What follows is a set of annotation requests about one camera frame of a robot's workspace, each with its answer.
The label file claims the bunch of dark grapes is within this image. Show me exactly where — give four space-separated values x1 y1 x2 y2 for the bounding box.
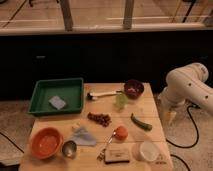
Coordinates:
87 113 111 127

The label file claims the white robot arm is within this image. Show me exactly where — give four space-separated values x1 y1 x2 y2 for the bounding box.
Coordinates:
158 63 213 127

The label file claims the dark maroon bowl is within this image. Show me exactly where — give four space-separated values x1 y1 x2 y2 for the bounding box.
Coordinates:
124 79 144 99

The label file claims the orange red bowl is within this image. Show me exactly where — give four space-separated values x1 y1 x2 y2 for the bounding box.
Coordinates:
30 127 63 159

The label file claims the green chili pepper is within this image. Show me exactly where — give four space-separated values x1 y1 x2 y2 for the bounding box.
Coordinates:
130 113 152 131

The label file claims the green lettuce leaf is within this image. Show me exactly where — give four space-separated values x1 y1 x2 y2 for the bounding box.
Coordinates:
115 93 127 111

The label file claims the orange fruit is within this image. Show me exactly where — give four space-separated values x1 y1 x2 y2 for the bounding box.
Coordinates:
115 126 128 140

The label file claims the brown rectangular block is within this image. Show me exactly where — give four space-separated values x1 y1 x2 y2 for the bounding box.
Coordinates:
104 148 130 164

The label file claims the metal spoon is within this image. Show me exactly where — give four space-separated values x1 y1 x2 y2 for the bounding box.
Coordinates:
97 130 116 161

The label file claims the light blue cloth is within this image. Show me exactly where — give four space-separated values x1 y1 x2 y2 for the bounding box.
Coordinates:
71 127 97 146

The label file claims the garlic clove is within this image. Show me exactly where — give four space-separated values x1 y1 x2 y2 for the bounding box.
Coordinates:
72 123 80 131

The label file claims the small metal cup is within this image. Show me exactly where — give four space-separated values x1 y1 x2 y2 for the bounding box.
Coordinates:
62 141 77 158

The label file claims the blue sponge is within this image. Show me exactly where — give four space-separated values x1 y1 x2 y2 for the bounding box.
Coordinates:
49 96 66 110

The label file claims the green plastic tray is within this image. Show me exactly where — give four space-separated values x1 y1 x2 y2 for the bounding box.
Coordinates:
28 78 84 117

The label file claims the black cable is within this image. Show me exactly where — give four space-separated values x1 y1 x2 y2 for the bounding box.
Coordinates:
165 104 200 171

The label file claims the white handled brush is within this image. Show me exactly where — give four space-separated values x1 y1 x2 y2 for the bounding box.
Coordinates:
87 91 122 100

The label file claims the black cable left floor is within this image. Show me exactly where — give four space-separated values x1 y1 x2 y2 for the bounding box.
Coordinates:
0 132 25 154

